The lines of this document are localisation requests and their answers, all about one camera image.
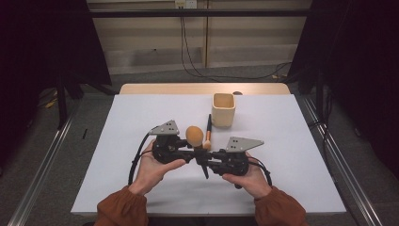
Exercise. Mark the black curtain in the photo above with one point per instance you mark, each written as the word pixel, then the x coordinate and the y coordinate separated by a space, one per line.
pixel 360 62
pixel 40 53

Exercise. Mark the large makeup brush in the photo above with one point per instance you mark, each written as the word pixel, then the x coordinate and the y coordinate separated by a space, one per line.
pixel 194 135

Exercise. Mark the small makeup brush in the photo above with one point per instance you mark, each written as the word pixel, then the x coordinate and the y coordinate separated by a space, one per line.
pixel 209 125

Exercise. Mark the person's right hand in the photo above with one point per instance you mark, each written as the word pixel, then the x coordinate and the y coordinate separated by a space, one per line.
pixel 254 182

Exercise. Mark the wooden table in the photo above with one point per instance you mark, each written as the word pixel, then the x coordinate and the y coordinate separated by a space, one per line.
pixel 175 88

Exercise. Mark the aluminium floor rail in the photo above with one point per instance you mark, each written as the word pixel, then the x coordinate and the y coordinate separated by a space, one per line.
pixel 44 166
pixel 338 150

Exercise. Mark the white wall socket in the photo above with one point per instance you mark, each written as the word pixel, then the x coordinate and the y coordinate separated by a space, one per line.
pixel 185 3

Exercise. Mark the black horizontal bar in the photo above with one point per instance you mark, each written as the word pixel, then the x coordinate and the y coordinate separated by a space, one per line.
pixel 156 13

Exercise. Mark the cream square cup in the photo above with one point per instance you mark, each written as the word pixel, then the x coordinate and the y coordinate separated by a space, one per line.
pixel 223 117

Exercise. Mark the person's left hand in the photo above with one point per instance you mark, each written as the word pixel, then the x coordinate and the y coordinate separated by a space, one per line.
pixel 149 174

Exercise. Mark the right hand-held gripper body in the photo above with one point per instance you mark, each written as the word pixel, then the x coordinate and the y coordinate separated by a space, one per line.
pixel 238 146

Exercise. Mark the small black floor item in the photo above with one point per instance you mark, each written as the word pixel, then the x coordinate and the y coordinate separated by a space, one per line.
pixel 84 133

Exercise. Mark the white table mat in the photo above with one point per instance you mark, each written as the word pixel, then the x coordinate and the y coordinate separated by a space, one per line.
pixel 125 125

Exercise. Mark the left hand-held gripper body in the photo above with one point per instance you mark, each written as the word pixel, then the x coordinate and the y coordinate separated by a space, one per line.
pixel 166 150

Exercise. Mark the black metal stand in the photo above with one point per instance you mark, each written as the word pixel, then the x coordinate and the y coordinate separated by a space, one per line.
pixel 61 103

